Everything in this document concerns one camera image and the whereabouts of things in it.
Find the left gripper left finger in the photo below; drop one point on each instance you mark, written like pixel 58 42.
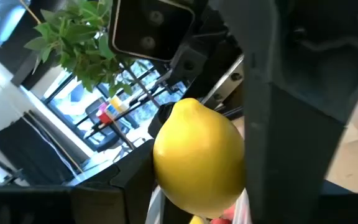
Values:
pixel 129 193

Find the green leafy potted plant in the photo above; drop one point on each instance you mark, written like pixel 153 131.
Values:
pixel 73 40

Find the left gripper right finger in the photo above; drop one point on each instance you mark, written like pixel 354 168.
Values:
pixel 343 208

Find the yellow cup stack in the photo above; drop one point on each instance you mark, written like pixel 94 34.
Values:
pixel 117 104

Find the small pink raspberry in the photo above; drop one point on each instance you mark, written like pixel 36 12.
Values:
pixel 230 212

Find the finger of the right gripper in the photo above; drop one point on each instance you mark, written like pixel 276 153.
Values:
pixel 162 116
pixel 291 140

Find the yellow lemon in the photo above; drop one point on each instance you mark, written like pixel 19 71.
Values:
pixel 197 155

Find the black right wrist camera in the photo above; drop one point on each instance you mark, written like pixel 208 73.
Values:
pixel 151 31

